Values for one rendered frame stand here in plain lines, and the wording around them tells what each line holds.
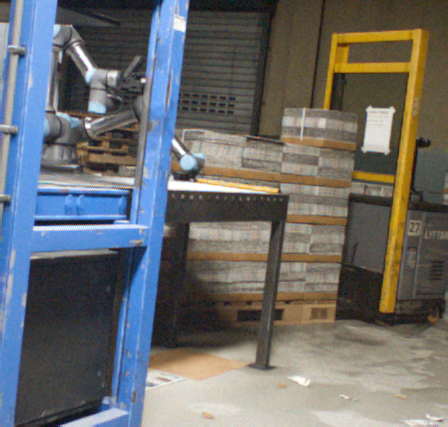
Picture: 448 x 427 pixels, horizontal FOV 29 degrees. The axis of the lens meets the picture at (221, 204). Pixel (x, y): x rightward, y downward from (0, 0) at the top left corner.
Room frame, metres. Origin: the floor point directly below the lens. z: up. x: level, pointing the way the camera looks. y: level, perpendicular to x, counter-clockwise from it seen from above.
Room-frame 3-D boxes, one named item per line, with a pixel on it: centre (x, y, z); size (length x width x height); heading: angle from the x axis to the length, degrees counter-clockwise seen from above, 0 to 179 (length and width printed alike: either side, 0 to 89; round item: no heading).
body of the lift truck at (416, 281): (5.92, -1.17, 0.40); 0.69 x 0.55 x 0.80; 39
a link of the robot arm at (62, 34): (3.89, 0.83, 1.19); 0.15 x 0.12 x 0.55; 160
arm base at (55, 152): (4.02, 0.79, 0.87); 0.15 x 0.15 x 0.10
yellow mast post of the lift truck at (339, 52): (5.94, -0.67, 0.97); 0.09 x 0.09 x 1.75; 39
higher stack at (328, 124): (5.41, -0.55, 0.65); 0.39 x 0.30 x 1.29; 39
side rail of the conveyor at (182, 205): (3.39, 0.04, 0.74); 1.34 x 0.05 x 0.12; 151
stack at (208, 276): (4.94, 0.01, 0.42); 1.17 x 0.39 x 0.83; 129
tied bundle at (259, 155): (5.03, -0.09, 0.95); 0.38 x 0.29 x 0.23; 39
